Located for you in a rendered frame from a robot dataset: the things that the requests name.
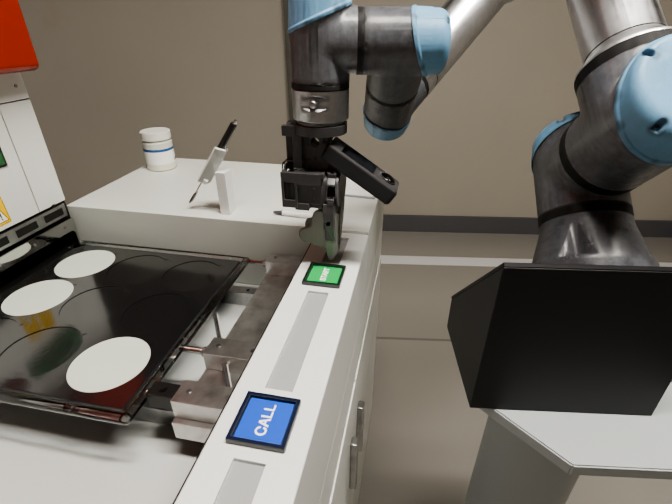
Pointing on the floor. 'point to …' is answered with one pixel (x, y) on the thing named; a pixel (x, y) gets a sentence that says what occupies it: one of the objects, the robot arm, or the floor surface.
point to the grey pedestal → (566, 452)
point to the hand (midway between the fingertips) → (336, 252)
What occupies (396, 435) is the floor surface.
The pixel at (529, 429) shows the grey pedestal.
